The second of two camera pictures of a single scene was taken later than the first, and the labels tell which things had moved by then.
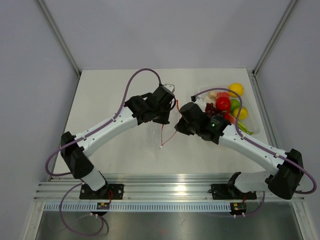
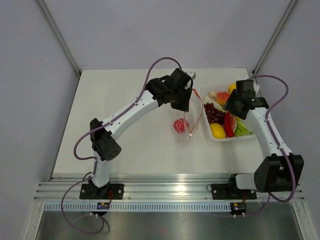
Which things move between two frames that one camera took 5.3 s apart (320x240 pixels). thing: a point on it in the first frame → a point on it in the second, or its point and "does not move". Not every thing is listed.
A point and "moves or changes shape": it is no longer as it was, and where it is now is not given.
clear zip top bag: (163, 136) moves or changes shape
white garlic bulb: (212, 95) does not move
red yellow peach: (223, 94) does not move
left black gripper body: (162, 114) → (180, 100)
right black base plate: (225, 191) does not move
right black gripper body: (183, 127) → (231, 105)
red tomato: (223, 103) moves or changes shape
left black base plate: (109, 191) does not move
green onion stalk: (241, 126) does not move
